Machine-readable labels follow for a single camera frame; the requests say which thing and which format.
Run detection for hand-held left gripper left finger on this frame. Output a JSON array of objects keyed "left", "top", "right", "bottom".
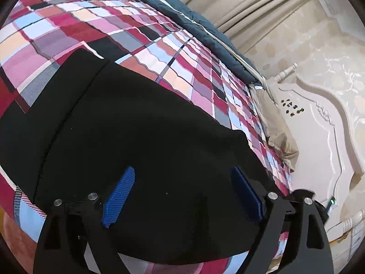
[{"left": 33, "top": 166, "right": 136, "bottom": 274}]

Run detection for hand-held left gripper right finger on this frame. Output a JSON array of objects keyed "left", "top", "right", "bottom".
[{"left": 229, "top": 166, "right": 334, "bottom": 274}]

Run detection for black pants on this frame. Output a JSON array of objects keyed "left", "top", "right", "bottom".
[{"left": 0, "top": 48, "right": 288, "bottom": 266}]

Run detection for beige pillow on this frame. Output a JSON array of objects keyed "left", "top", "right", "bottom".
[{"left": 249, "top": 83, "right": 300, "bottom": 174}]

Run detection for white carved headboard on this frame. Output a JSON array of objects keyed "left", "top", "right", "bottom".
[{"left": 265, "top": 63, "right": 365, "bottom": 246}]

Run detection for cluster of dark stickers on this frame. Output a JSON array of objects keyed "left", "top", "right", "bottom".
[{"left": 281, "top": 99, "right": 304, "bottom": 116}]

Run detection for dark blue quilt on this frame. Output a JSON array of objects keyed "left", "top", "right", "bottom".
[{"left": 107, "top": 0, "right": 264, "bottom": 87}]

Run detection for plaid bed sheet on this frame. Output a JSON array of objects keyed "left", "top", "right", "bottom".
[{"left": 0, "top": 0, "right": 294, "bottom": 274}]

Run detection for beige curtain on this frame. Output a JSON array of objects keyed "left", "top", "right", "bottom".
[{"left": 140, "top": 0, "right": 326, "bottom": 55}]

